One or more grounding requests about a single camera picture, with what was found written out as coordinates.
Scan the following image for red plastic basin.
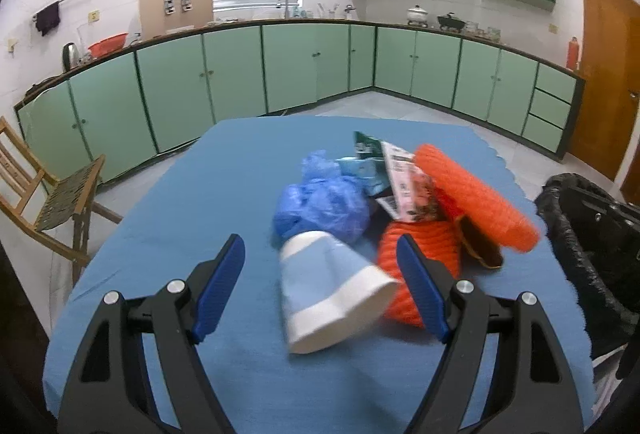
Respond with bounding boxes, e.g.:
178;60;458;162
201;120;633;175
88;33;129;56

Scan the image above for blue tablecloth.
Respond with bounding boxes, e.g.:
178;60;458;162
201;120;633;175
42;115;598;434

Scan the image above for steel electric kettle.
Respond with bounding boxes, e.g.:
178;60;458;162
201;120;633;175
62;42;81;72

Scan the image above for green drink carton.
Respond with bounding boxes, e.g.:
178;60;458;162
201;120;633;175
352;130;388;195

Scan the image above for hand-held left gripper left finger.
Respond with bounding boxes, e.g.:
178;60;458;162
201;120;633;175
56;234;246;434

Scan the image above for orange foam mesh net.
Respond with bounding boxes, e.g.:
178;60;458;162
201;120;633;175
414;144;542;255
376;219;463;329

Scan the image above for blue plastic bag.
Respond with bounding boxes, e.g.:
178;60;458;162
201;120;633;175
272;150;372;246

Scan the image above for dark brown wrapper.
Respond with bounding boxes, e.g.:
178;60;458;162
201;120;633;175
457;215;503;270

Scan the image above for green base cabinets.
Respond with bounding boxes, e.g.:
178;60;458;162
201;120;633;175
14;20;586;187

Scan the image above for dark hanging cloth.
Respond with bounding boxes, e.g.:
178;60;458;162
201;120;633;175
34;3;62;37

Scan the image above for black wok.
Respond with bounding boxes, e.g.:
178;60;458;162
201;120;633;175
437;12;468;31

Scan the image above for white paper cup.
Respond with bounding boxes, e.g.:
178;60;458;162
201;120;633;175
277;231;401;355

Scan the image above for brown cardboard box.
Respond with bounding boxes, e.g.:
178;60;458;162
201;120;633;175
138;0;214;40

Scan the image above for wooden chair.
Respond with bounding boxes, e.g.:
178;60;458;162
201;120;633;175
0;115;123;285

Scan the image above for red printed packet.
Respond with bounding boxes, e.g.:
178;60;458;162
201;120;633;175
376;140;448;222

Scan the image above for light blue drink carton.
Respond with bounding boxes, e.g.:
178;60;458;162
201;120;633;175
336;155;386;195

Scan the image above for clear plastic jug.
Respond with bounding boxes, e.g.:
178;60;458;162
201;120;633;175
76;25;96;62

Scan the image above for wooden door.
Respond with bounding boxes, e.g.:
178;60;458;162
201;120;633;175
567;0;640;182

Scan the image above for bin with black bag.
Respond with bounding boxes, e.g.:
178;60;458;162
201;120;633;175
534;173;640;362

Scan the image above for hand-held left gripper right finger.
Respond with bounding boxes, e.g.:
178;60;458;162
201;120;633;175
395;234;586;434

